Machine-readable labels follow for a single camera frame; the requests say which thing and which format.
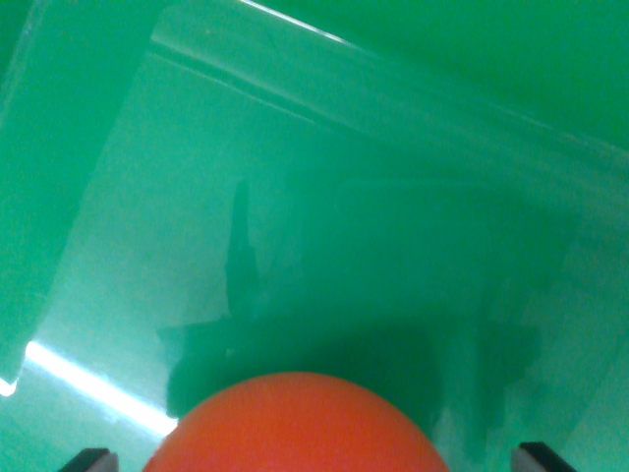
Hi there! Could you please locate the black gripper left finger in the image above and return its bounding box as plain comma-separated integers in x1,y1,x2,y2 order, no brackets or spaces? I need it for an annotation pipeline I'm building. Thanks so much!
60,447,121,472

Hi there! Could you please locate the orange round fruit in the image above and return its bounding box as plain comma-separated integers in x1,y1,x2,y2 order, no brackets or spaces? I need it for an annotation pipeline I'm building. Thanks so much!
142,372,452,472

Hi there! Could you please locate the green plastic bin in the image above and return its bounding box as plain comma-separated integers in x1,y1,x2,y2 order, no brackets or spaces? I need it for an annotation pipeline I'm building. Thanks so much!
0,0,629,472

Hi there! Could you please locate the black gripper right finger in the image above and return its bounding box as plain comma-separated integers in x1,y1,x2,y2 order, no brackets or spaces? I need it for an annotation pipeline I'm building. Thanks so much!
508,442,577,472

